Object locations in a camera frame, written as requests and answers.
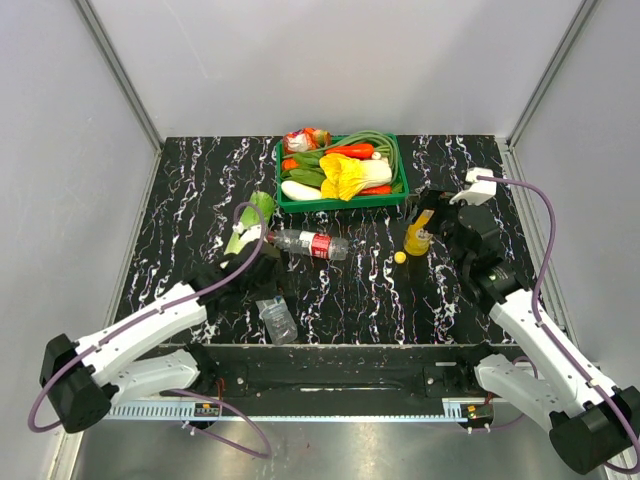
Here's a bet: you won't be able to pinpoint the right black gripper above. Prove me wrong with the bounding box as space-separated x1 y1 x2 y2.
404 184 480 272

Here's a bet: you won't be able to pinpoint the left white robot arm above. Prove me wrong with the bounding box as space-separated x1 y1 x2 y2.
40 245 284 433

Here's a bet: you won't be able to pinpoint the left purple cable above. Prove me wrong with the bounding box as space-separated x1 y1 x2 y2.
27 202 274 460

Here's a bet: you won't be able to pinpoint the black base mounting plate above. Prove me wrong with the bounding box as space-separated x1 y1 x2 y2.
193 343 521 403

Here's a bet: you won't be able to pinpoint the orange white toy vegetable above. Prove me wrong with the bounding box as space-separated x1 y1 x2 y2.
283 127 331 154

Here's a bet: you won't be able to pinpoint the aluminium slotted rail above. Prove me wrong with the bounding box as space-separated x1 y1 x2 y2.
106 391 493 424

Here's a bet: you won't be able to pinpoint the toy napa cabbage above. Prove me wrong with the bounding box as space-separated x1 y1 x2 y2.
224 191 276 255

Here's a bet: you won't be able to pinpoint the yellow juice bottle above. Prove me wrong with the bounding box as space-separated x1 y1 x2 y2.
404 210 433 257

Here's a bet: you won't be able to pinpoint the green plastic basket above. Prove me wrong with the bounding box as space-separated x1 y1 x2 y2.
276 140 409 213

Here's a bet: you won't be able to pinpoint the yellow white toy cabbage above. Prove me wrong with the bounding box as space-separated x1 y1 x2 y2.
319 154 392 201

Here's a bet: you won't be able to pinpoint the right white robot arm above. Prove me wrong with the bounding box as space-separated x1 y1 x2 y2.
415 190 639 475

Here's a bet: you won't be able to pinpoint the small orange toy carrot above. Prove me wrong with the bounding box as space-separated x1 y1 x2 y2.
281 158 299 171

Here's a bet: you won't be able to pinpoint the green toy bok choy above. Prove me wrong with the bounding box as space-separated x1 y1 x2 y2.
280 152 326 188

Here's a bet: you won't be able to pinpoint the red toy chili pepper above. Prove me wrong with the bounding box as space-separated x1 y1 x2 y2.
325 143 376 160

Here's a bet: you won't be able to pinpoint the clear cola bottle red label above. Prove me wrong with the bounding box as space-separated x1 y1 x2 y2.
267 229 349 261

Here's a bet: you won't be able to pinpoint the white toy radish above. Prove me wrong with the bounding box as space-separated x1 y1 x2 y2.
281 180 322 202

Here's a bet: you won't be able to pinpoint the clear water bottle white cap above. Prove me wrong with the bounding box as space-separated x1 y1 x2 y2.
256 296 298 346

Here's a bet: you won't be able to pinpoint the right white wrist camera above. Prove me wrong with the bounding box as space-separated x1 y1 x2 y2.
449 167 497 206

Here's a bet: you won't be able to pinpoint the yellow bottle cap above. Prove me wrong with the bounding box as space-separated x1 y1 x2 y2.
394 251 406 264

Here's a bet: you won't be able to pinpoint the red toy pepper bottom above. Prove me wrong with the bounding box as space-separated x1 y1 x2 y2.
358 185 393 196

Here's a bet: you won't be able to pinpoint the green toy long beans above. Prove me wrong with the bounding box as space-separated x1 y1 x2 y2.
311 130 401 183

